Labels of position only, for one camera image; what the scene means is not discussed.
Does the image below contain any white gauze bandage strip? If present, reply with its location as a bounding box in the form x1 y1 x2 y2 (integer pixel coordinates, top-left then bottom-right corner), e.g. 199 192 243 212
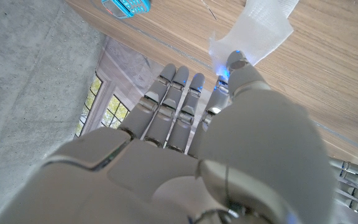
209 0 300 77

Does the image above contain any printed window backdrop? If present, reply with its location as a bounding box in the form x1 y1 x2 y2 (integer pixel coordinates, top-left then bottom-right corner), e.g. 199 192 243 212
75 35 217 138

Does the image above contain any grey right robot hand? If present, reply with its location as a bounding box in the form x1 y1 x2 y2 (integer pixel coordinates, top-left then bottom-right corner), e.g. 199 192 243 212
0 49 337 224

